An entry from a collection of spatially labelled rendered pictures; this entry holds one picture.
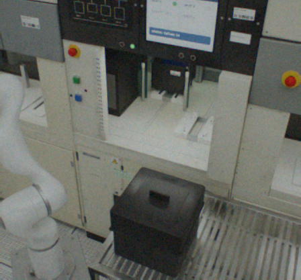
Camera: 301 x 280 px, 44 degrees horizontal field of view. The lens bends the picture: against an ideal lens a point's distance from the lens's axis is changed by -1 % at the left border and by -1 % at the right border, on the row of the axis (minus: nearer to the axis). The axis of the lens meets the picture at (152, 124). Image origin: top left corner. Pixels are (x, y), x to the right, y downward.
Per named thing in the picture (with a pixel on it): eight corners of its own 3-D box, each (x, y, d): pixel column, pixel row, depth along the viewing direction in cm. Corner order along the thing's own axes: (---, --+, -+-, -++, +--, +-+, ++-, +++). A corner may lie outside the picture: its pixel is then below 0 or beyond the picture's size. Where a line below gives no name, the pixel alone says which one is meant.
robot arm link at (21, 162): (22, 223, 128) (63, 201, 137) (33, 229, 118) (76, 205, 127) (-38, 86, 119) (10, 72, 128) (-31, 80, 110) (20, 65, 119)
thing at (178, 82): (148, 92, 233) (149, 45, 215) (160, 78, 249) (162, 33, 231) (185, 101, 225) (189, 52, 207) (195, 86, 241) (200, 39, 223)
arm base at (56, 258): (27, 298, 135) (18, 267, 125) (22, 256, 150) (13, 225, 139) (78, 281, 141) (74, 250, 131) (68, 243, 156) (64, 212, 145)
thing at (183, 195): (107, 229, 143) (106, 206, 136) (141, 182, 165) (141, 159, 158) (179, 257, 133) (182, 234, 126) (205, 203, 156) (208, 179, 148)
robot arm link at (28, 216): (66, 239, 135) (57, 192, 121) (17, 268, 124) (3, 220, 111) (49, 219, 142) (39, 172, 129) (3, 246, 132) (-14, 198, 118)
